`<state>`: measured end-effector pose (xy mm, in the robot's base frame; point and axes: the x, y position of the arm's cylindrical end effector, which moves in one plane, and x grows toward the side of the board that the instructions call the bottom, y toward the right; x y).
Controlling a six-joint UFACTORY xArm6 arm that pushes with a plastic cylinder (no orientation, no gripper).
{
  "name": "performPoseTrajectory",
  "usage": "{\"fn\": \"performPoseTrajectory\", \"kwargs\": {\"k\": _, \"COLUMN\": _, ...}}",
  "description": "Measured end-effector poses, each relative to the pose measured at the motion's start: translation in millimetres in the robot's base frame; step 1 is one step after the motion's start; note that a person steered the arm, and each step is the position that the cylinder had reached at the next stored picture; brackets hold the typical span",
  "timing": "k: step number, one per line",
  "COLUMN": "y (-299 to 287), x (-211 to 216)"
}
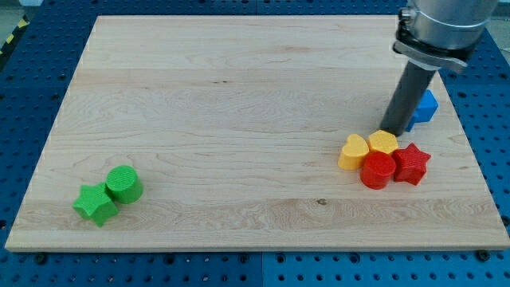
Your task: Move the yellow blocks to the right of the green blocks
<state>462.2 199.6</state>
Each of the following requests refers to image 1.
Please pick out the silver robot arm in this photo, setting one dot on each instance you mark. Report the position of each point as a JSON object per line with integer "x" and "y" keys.
{"x": 441, "y": 34}

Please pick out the light wooden board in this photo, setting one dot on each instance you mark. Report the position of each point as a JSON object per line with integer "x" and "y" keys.
{"x": 234, "y": 126}

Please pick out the yellow heart block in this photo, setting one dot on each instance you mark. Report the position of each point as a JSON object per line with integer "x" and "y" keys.
{"x": 353, "y": 153}

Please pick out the yellow hexagon block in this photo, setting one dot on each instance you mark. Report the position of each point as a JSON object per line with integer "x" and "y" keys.
{"x": 382, "y": 141}

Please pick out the red cylinder block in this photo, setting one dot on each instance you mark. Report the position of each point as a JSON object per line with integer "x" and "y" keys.
{"x": 378, "y": 170}

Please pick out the green cylinder block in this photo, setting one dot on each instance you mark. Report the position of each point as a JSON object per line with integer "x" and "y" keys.
{"x": 124, "y": 184}

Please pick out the red star block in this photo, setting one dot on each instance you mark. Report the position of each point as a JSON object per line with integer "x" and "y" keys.
{"x": 410, "y": 164}

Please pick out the green star block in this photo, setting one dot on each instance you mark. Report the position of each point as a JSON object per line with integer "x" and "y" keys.
{"x": 94, "y": 203}

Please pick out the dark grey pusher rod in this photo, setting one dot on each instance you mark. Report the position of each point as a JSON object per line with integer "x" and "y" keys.
{"x": 406, "y": 98}

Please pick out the blue block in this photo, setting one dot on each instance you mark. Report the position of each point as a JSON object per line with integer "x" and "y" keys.
{"x": 425, "y": 110}

